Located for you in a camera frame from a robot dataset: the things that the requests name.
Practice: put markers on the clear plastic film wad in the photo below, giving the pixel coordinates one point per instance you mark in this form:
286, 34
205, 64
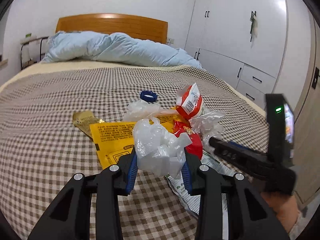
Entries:
208, 126

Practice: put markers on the gold foil wrapper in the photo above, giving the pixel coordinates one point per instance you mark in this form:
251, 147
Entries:
83, 120

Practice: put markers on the yellow snack packet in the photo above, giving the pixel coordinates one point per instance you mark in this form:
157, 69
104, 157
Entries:
115, 139

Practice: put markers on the wooden bed with headboard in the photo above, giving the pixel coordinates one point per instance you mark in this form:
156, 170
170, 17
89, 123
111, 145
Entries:
152, 210

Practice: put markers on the window sill with clutter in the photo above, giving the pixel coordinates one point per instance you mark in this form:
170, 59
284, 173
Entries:
3, 61

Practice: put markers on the blue bottle cap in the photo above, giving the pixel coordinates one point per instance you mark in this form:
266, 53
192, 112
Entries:
148, 96

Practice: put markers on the white built-in wardrobe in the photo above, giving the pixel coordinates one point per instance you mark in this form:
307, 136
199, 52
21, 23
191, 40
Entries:
219, 38

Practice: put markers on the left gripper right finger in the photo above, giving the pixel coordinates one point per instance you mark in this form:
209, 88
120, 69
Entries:
249, 216

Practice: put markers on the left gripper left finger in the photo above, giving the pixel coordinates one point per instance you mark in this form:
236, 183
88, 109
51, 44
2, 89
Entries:
68, 215

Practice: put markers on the white green printed wrapper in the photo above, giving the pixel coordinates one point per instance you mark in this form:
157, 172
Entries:
192, 202

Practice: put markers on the person's right hand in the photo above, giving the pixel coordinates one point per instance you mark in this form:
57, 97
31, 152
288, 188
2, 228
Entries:
285, 208

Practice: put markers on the items hanging on wardrobe handle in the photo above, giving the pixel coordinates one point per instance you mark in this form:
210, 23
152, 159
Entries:
254, 26

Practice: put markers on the brown checkered bed cover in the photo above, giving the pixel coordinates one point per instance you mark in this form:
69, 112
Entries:
41, 148

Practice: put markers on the wall power socket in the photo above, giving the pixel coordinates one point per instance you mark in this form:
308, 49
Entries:
170, 40

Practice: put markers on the red snack wrapper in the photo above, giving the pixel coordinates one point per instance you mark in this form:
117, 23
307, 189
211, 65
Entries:
195, 147

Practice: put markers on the red white snack bag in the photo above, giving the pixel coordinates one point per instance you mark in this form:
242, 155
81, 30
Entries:
189, 102

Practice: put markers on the light blue duvet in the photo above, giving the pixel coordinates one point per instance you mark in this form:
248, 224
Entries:
116, 47

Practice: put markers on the wooden door with black handle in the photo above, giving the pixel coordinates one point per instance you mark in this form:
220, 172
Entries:
306, 156

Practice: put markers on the thin clear plastic bag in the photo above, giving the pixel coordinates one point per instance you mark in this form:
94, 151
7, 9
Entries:
141, 109

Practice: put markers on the black metal bedside rack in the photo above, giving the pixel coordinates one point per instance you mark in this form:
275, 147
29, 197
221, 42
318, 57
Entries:
32, 50

